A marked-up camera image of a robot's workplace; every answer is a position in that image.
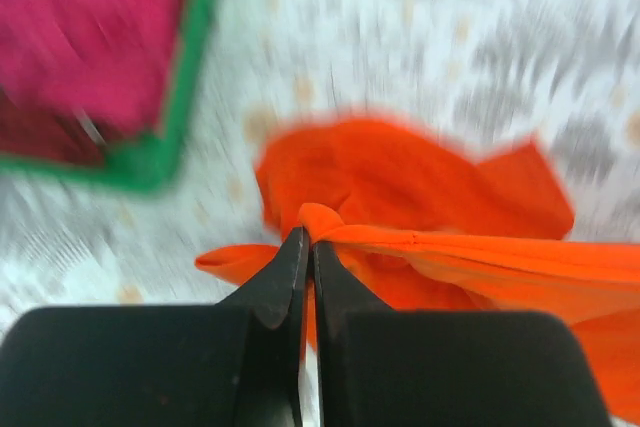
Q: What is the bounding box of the green plastic bin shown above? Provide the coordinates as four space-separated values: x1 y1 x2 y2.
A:
1 0 217 194

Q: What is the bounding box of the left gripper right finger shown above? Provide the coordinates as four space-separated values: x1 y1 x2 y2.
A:
313 242 611 426

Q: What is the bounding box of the orange t shirt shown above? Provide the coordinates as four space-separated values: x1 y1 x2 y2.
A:
194 116 640 424

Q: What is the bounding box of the magenta t shirt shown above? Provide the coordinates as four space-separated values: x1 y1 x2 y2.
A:
1 0 178 132

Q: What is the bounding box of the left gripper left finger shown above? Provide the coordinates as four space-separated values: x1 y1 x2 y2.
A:
1 228 309 426

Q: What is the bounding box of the floral patterned table mat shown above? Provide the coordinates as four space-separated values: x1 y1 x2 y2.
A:
1 0 639 328

